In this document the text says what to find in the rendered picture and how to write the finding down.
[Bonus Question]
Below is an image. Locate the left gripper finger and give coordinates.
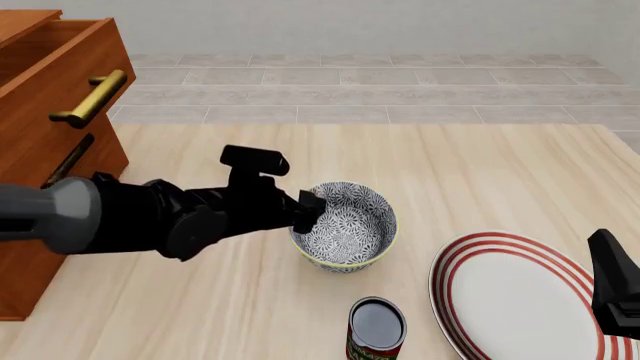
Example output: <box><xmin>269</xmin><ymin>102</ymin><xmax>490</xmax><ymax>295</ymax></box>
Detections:
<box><xmin>291</xmin><ymin>189</ymin><xmax>327</xmax><ymax>235</ymax></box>

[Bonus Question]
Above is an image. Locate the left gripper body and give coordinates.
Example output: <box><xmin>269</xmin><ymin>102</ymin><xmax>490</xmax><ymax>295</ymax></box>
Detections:
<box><xmin>225</xmin><ymin>174</ymin><xmax>303</xmax><ymax>241</ymax></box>

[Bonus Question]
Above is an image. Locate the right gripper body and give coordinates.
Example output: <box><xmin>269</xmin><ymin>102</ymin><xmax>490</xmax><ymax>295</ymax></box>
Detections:
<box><xmin>591</xmin><ymin>294</ymin><xmax>640</xmax><ymax>341</ymax></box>

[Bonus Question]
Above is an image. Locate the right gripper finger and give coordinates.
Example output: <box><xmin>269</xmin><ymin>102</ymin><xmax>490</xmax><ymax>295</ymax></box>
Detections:
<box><xmin>586</xmin><ymin>228</ymin><xmax>627</xmax><ymax>306</ymax></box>

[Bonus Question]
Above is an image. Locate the black patterned bowl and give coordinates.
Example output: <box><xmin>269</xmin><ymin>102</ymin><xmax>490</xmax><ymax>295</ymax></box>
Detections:
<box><xmin>288</xmin><ymin>180</ymin><xmax>400</xmax><ymax>273</ymax></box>

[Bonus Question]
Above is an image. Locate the wooden cabinet drawer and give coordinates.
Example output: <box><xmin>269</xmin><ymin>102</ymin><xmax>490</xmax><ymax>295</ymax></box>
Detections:
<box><xmin>0</xmin><ymin>111</ymin><xmax>131</xmax><ymax>191</ymax></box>
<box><xmin>0</xmin><ymin>16</ymin><xmax>137</xmax><ymax>177</ymax></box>

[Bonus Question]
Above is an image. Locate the wooden cabinet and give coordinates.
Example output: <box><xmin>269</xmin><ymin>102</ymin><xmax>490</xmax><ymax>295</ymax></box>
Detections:
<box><xmin>0</xmin><ymin>9</ymin><xmax>137</xmax><ymax>322</ymax></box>

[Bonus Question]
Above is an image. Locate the white plate with red rings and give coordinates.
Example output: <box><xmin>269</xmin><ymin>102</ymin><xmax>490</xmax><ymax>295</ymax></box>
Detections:
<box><xmin>428</xmin><ymin>230</ymin><xmax>640</xmax><ymax>360</ymax></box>

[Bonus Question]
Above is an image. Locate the printed food tin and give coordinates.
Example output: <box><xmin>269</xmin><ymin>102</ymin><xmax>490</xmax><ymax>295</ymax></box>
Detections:
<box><xmin>346</xmin><ymin>295</ymin><xmax>408</xmax><ymax>360</ymax></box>

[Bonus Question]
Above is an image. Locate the brass drawer handle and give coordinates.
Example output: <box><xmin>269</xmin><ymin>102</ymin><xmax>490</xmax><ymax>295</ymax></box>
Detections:
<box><xmin>41</xmin><ymin>133</ymin><xmax>96</xmax><ymax>189</ymax></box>
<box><xmin>48</xmin><ymin>69</ymin><xmax>129</xmax><ymax>130</ymax></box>

